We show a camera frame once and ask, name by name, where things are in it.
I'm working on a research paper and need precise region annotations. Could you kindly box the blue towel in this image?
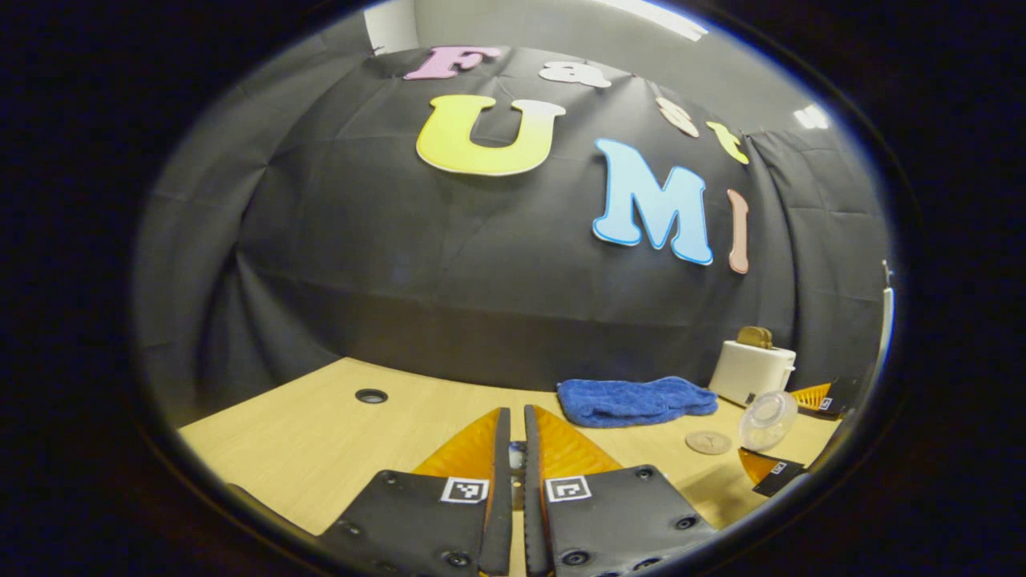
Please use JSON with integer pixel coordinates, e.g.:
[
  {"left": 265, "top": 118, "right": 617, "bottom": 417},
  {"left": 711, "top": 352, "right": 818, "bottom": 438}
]
[{"left": 557, "top": 376, "right": 720, "bottom": 429}]

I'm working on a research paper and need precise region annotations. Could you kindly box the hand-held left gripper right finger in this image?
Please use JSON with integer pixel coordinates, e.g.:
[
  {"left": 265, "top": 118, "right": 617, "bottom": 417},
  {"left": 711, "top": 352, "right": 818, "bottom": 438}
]
[{"left": 523, "top": 405, "right": 718, "bottom": 577}]

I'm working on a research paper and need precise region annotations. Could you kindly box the long ceiling light panel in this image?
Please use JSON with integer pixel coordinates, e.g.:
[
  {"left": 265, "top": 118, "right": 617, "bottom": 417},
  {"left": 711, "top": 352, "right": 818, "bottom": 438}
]
[{"left": 597, "top": 0, "right": 710, "bottom": 42}]

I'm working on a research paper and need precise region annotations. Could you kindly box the round wooden coaster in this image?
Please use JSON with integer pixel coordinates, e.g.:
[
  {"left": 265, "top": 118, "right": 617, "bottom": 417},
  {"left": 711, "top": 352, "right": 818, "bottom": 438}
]
[{"left": 685, "top": 430, "right": 733, "bottom": 456}]

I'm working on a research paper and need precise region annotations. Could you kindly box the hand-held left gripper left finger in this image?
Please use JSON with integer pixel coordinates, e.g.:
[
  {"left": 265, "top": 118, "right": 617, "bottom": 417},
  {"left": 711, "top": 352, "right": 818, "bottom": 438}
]
[{"left": 317, "top": 407, "right": 514, "bottom": 577}]

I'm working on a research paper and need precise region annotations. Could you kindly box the clear plastic water bottle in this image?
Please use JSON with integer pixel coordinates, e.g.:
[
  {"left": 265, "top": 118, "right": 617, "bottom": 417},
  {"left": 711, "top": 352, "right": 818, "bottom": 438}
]
[{"left": 737, "top": 390, "right": 800, "bottom": 452}]

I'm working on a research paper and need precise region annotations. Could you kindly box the black backdrop cloth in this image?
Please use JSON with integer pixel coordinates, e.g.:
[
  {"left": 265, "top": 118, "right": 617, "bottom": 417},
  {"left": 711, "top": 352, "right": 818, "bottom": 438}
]
[{"left": 136, "top": 44, "right": 891, "bottom": 418}]

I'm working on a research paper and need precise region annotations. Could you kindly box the white toaster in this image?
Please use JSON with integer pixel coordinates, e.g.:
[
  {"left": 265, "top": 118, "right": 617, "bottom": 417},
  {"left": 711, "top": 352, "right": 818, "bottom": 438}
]
[{"left": 709, "top": 339, "right": 798, "bottom": 408}]

